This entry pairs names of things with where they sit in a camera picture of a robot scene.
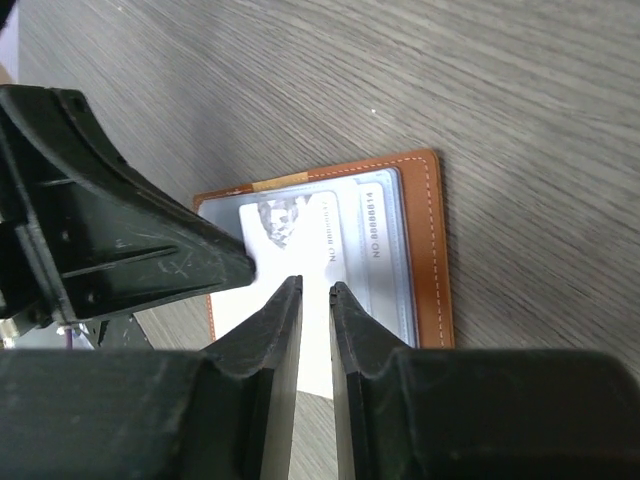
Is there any silver white card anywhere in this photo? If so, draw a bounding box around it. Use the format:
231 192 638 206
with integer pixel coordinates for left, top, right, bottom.
239 191 346 398

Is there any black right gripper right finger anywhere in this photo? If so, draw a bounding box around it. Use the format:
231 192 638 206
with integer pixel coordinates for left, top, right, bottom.
330 283 639 479

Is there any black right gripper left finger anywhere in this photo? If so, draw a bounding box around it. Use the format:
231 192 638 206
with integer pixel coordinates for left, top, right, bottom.
1 277 303 479

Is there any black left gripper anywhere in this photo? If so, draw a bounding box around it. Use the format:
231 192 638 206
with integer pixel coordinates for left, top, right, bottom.
1 85 256 347

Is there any brown leather card holder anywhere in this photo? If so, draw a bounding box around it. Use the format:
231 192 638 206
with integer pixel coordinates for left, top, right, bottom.
193 149 455 348

